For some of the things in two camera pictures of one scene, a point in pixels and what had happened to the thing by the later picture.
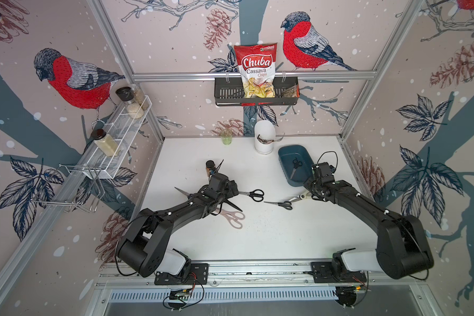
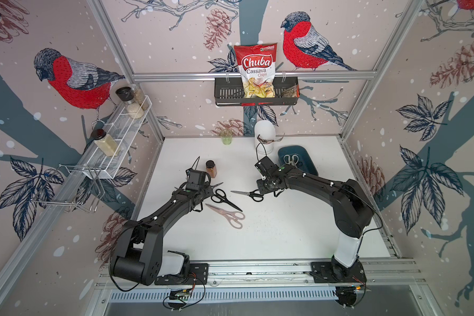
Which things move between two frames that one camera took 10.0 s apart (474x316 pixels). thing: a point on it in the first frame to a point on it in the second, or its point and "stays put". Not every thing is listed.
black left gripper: (230, 192) to (209, 189)
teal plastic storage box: (296, 162) stays put
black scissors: (257, 194) stays put
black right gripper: (306, 185) to (262, 191)
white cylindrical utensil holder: (266, 129) stays put
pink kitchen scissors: (234, 218) stays put
